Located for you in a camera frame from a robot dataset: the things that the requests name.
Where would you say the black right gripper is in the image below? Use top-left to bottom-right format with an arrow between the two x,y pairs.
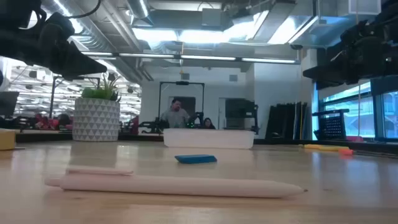
302,12 -> 398,91

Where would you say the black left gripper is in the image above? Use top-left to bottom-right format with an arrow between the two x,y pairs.
30,11 -> 108,82

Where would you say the yellow highlighter pen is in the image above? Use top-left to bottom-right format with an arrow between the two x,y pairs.
303,143 -> 349,152

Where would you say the yellow sticky note pad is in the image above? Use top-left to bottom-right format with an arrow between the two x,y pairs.
0,128 -> 16,151

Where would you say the translucent plastic box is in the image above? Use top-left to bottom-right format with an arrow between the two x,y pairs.
162,128 -> 256,150

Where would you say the blue eraser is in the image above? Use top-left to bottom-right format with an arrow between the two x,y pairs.
174,154 -> 218,165

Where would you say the pale pink pen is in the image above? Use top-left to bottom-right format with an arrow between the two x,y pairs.
44,167 -> 308,199

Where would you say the black perforated crate cart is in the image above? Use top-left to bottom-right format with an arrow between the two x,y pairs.
312,108 -> 351,141

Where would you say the plant in triangle-patterned pot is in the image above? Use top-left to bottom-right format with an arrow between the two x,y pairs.
72,72 -> 121,142

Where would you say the black folded panels stack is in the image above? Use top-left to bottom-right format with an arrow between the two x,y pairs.
266,101 -> 309,140

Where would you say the black monitor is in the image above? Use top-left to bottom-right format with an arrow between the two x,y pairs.
0,91 -> 20,118

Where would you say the black equipment rack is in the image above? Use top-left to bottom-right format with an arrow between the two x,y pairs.
224,98 -> 260,135

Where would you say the long ceiling light strip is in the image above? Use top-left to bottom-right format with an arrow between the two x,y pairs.
81,51 -> 301,65

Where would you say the silver spiral air duct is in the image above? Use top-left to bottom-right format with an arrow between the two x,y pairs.
42,0 -> 147,54

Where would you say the black background rig frame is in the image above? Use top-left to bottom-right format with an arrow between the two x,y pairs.
49,75 -> 101,119
158,81 -> 205,129

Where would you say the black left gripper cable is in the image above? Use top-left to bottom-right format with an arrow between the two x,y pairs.
67,0 -> 103,19

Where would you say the silver rectangular air duct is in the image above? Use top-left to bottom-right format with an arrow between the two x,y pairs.
130,0 -> 383,47

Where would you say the black aluminium table frame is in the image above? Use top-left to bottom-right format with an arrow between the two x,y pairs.
15,132 -> 398,156

